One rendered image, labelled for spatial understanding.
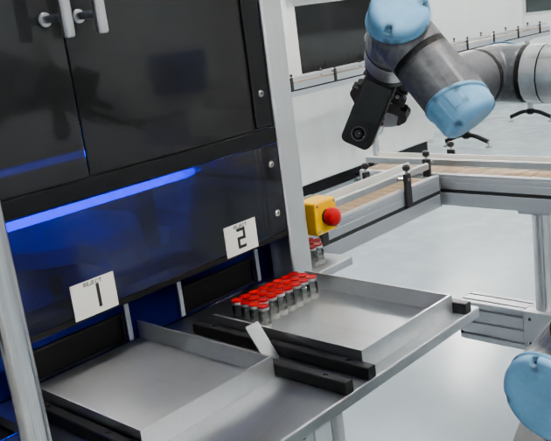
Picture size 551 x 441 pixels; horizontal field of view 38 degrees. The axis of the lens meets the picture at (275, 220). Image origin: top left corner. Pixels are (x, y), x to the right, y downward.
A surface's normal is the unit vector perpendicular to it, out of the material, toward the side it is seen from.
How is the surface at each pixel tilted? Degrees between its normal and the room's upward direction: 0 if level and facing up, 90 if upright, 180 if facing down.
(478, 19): 90
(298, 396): 0
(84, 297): 90
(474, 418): 0
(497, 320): 90
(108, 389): 0
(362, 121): 89
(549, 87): 112
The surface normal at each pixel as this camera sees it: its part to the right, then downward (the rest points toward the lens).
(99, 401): -0.12, -0.96
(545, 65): -0.63, -0.16
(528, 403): -0.69, 0.36
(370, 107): -0.29, 0.26
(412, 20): -0.08, -0.22
